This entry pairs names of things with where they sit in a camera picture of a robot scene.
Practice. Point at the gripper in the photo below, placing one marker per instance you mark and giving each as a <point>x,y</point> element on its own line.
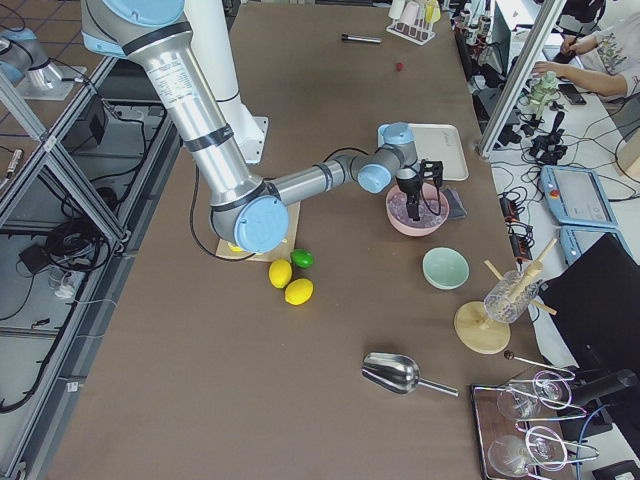
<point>408,187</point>

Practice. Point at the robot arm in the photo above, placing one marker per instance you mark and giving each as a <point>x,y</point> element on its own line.
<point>157,36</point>

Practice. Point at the wooden cup stand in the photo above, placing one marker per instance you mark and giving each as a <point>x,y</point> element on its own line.
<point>472,324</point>

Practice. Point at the metal ice scoop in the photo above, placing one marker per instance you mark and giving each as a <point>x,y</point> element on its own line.
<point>399,374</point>

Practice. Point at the white cup rack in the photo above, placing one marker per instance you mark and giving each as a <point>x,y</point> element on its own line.
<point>414,20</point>

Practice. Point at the grey folded cloth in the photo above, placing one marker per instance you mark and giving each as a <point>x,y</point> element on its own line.
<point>457,211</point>

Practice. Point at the beige rabbit tray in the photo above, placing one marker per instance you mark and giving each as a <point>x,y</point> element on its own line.
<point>441,142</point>

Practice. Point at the mint green bowl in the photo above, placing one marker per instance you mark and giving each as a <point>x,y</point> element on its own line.
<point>445,268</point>

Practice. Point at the green lime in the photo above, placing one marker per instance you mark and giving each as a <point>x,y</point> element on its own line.
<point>302,258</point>

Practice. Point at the clear glass mug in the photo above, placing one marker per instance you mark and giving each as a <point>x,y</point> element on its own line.
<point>502,305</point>

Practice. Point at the wooden cutting board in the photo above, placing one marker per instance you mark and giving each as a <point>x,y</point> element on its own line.
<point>264,227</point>

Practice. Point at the yellow lemon lower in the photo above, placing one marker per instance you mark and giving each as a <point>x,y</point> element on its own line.
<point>299,291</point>

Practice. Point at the yellow lemon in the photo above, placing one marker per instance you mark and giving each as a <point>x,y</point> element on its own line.
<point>299,291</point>
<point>280,273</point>

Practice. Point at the yellow lemon upper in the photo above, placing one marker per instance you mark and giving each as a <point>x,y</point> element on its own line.
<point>280,273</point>

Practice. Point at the teach pendant upper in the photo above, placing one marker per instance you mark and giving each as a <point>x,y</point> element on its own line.
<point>575,196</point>

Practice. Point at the teach pendant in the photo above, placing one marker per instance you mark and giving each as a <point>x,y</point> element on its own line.
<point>576,240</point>
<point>575,196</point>

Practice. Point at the teach pendant lower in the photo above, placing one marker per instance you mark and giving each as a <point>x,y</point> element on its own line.
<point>576,240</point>

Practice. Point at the long bar spoon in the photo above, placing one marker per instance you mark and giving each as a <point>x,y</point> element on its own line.
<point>510,355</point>

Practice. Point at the black silver muddler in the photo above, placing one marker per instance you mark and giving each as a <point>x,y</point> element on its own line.
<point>360,39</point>

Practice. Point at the black monitor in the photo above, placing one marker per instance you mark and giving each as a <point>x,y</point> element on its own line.
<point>597,304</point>

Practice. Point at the wine glass upper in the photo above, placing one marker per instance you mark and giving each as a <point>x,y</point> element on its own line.
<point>546,396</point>

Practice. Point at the wine glass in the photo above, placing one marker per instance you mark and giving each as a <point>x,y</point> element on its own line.
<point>541,450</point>
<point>546,396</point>

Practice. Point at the black glass holder tray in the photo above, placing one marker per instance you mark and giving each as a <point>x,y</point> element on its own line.
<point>487,404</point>

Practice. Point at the seated person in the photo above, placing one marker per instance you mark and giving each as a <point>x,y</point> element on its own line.
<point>609,57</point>

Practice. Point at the wine glass lower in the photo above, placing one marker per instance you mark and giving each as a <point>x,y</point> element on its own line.
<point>541,450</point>

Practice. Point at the aluminium frame post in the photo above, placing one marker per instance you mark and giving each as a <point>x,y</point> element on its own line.
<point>537,37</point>

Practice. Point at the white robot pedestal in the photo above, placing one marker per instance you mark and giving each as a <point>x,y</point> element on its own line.
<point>212,49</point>

